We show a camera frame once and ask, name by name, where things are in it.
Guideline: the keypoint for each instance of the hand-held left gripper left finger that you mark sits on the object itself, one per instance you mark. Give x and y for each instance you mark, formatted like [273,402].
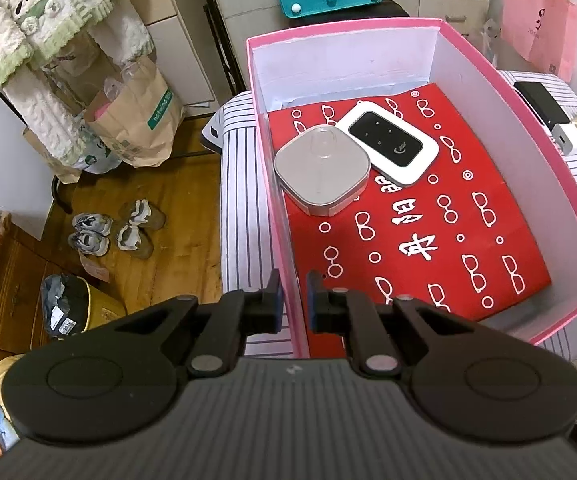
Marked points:
[275,301]

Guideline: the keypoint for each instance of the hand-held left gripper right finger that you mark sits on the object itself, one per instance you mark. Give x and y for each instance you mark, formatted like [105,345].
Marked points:
[313,301]

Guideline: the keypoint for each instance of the white pocket router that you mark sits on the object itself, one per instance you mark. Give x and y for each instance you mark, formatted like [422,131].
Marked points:
[393,142]

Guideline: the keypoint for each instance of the pink cardboard box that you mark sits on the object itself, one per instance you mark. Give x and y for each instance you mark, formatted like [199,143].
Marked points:
[458,60]

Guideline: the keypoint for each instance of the black power bank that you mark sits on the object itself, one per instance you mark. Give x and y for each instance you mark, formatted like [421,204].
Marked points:
[540,102]

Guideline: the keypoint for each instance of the grey square case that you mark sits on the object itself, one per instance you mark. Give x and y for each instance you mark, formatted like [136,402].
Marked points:
[321,170]

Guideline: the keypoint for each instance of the red printed paper bag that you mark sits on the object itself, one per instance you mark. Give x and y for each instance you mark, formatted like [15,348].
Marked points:
[418,220]

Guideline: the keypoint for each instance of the brown fur-lined shoe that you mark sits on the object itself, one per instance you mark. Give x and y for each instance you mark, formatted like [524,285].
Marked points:
[143,214]
[134,241]

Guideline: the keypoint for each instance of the yellow storage box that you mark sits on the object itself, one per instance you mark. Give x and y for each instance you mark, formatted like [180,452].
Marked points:
[103,305]

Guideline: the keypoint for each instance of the grey sneaker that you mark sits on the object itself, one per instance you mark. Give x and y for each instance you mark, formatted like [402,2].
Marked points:
[92,221]
[88,242]

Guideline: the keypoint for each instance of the dark cloth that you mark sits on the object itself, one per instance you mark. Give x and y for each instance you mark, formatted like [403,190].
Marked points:
[63,300]

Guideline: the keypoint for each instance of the brown paper bag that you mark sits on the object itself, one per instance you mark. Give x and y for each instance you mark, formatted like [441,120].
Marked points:
[133,120]

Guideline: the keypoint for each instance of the white green plastic bag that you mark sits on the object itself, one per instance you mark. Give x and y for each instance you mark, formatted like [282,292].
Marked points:
[96,152]

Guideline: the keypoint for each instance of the cream wardrobe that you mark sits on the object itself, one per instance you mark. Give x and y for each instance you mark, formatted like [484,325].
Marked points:
[248,10]

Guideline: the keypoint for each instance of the white charger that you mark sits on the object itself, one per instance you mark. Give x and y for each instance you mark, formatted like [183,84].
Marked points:
[568,137]

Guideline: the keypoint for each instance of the black suitcase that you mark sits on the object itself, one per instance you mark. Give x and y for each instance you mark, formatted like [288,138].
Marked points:
[393,8]

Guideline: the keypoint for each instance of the clear plastic bag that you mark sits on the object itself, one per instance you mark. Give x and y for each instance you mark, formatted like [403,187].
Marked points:
[490,40]

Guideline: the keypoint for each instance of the cream knit sweater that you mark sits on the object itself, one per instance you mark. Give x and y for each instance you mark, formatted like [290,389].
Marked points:
[33,35]

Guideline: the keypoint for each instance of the pink paper bag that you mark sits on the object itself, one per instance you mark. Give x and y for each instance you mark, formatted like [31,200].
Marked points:
[538,20]

